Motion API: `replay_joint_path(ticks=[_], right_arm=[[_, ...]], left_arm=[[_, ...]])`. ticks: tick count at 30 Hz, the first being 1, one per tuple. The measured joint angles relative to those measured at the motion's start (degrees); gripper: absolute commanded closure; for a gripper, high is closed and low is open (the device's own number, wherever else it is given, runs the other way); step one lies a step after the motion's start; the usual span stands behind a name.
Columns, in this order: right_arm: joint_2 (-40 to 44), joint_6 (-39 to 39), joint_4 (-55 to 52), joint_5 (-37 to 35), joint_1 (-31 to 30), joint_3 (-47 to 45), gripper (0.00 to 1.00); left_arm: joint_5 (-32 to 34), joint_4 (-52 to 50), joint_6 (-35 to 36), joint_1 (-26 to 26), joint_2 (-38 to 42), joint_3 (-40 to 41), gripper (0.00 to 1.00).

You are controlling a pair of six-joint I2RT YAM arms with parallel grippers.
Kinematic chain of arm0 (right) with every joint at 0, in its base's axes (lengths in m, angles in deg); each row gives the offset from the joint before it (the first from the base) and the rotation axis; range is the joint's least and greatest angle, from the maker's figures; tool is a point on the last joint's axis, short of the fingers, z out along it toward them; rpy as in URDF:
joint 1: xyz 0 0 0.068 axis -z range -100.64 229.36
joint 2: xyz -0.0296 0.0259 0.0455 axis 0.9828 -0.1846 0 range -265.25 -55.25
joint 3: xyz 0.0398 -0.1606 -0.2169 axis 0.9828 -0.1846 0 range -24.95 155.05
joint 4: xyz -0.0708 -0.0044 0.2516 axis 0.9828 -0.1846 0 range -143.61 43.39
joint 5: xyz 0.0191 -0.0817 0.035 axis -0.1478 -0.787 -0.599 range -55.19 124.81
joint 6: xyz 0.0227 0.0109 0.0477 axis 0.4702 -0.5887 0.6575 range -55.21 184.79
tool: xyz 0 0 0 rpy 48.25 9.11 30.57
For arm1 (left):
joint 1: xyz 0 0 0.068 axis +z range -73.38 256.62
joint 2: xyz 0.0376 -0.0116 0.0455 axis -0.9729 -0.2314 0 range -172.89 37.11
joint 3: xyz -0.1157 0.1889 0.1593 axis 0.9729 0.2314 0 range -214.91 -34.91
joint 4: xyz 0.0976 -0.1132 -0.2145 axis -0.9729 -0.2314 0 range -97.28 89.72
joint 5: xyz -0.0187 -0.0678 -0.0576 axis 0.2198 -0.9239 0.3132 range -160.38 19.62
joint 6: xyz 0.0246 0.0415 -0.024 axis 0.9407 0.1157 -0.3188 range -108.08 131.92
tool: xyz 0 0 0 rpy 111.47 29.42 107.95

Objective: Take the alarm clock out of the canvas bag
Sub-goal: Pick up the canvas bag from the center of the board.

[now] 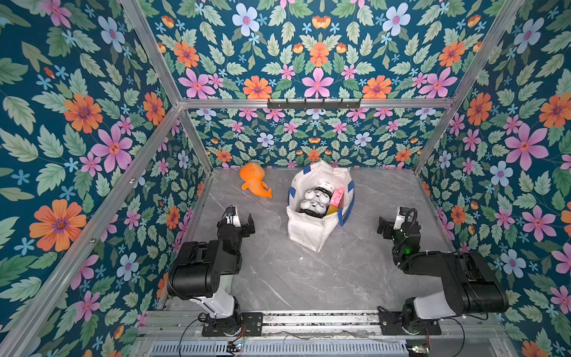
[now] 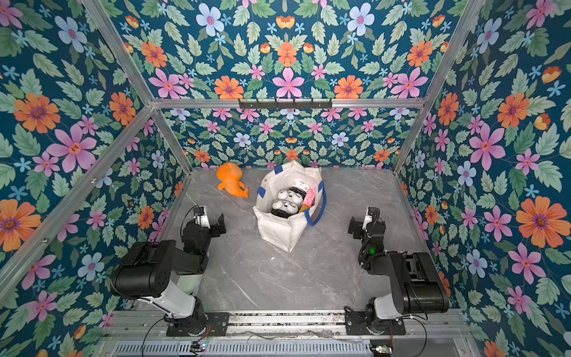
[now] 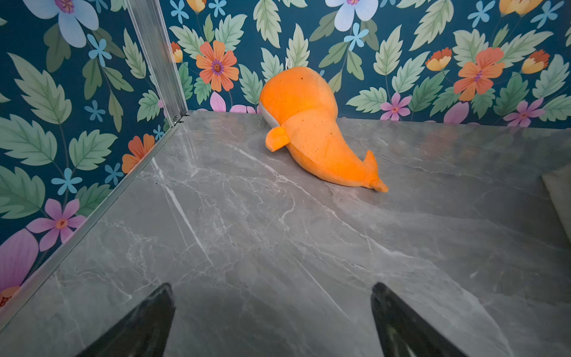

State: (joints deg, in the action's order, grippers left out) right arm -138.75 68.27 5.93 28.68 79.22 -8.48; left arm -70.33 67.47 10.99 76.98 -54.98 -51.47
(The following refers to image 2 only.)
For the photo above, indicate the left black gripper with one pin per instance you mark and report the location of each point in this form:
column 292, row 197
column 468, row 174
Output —
column 216, row 224

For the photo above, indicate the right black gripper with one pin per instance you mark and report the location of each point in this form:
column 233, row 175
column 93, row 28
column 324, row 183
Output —
column 357, row 227

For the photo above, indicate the pink alarm clock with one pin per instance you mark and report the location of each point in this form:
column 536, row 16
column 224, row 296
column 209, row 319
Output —
column 309, row 200

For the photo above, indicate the white canvas bag blue handles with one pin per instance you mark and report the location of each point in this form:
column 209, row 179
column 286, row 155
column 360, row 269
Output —
column 281, row 232

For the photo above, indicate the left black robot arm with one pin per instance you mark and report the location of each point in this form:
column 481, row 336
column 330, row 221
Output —
column 144, row 273

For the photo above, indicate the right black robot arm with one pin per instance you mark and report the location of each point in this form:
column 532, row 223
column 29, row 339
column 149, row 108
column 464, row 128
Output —
column 415, row 287

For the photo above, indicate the white black twin-bell alarm clock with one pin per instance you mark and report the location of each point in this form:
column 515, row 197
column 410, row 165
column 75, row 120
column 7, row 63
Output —
column 290, row 196

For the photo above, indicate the white square alarm clock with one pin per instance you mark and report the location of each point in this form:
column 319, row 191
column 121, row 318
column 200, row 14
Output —
column 300, row 187

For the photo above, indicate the orange plush toy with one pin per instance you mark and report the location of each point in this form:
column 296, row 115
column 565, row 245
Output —
column 230, row 176

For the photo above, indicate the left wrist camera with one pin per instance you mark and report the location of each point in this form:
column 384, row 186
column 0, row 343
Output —
column 200, row 216

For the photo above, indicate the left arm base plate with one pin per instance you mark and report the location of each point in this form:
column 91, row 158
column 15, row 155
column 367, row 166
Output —
column 205, row 324

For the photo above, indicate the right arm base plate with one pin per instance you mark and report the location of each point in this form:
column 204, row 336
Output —
column 365, row 323

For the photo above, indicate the white vented cable duct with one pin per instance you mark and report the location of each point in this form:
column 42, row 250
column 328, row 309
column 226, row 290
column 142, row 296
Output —
column 244, row 348

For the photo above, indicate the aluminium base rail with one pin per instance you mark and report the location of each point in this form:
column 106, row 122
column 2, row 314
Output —
column 290, row 324

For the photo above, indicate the black hook rail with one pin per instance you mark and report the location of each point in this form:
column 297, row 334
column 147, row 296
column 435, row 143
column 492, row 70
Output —
column 275, row 104

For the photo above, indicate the aluminium cage frame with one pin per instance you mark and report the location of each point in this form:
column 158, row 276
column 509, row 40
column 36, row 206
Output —
column 83, row 168

